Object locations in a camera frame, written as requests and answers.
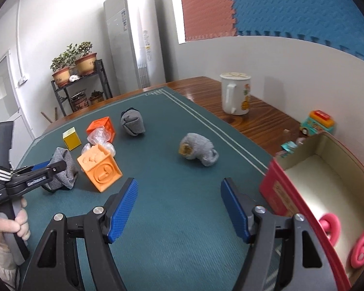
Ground black metal plant shelf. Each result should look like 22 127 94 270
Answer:
50 59 113 117

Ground white object on shelf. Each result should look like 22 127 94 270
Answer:
69 74 80 82

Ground right potted plant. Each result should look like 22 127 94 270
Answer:
75 41 97 76

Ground clear plastic bag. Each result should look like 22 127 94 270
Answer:
81 128 116 156

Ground small pink knotted foam tube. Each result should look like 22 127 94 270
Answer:
319 213 341 246

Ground red tin box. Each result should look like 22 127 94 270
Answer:
259 132 364 290

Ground green table mat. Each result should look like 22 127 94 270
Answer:
23 89 271 290

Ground yellow cardboard box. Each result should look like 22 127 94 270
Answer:
62 127 81 151

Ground grey fabric pouch sock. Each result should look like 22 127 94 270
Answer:
42 147 79 193

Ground dark orange toy cube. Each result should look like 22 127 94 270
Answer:
86 116 116 143

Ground white ceramic mug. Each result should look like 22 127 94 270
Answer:
220 72 251 116

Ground dark brown lower pot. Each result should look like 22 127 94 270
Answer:
70 92 89 112

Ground dark grey rolled sock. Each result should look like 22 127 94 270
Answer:
120 108 146 137

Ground blue foam wall mat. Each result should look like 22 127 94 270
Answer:
233 0 364 61

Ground light orange toy cube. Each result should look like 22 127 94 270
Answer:
77 144 123 193

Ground teal toy bus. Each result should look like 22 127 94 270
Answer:
300 110 335 137

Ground wooden sticks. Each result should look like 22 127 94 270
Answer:
41 107 59 123

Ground light grey rolled sock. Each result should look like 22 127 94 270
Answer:
179 133 219 167

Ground red foam wall mat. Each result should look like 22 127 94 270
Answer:
181 0 237 41

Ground white door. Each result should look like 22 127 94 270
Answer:
0 52 33 168

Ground white standing air conditioner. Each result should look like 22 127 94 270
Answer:
104 0 165 94

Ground small lower potted plant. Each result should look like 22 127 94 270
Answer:
89 90 104 105

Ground left potted plant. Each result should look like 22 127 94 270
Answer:
50 43 77 87

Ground person left hand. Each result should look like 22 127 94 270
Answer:
0 198 31 245

